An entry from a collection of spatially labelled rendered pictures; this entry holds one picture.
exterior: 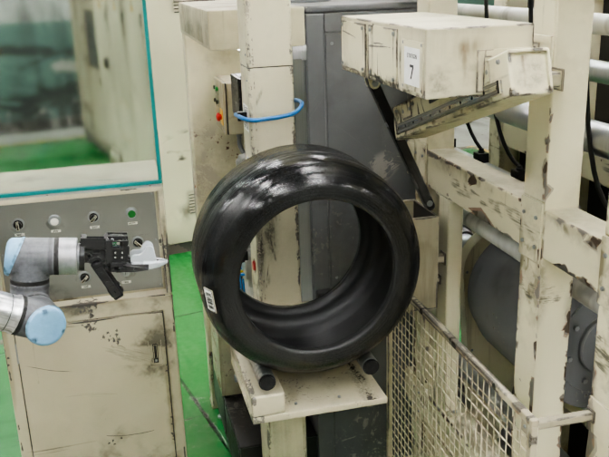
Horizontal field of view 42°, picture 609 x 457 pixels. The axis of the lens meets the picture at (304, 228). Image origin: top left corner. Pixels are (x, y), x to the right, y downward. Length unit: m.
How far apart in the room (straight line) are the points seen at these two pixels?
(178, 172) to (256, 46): 3.48
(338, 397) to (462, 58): 0.98
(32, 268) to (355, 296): 0.91
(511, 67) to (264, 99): 0.82
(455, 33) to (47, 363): 1.72
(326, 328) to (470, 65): 0.93
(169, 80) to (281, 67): 3.32
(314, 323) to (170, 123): 3.41
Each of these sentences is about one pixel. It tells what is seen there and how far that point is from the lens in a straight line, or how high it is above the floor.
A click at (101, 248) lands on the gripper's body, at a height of 1.28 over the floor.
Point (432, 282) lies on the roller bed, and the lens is 2.45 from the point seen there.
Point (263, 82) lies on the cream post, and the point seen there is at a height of 1.61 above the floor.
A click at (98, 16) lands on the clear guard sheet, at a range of 2.51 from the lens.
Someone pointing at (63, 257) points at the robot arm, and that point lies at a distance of 1.96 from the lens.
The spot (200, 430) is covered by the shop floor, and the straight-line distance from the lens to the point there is 3.63.
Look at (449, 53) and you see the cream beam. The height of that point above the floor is 1.73.
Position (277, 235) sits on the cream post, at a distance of 2.33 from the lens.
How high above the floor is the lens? 1.90
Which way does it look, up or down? 18 degrees down
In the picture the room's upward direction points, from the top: 2 degrees counter-clockwise
